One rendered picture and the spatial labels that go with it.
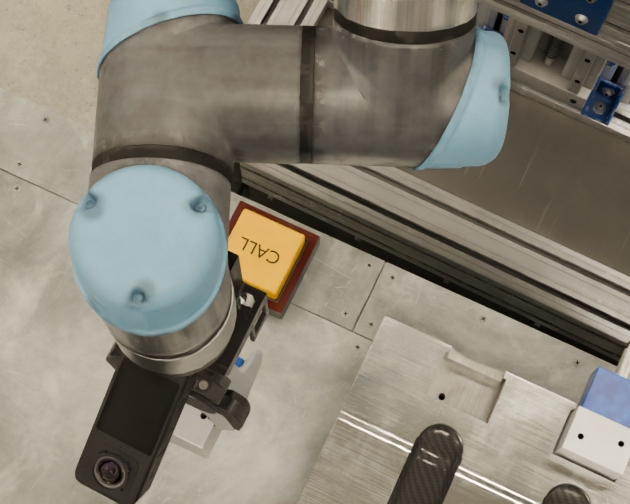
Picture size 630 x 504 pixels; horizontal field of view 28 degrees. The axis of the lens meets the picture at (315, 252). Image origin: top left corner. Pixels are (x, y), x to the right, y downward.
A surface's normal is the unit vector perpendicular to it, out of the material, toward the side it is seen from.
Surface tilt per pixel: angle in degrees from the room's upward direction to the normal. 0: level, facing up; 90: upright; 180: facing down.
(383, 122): 46
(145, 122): 8
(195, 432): 0
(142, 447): 32
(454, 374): 0
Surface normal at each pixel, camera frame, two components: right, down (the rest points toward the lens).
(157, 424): -0.25, 0.19
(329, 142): -0.02, 0.71
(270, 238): 0.01, -0.30
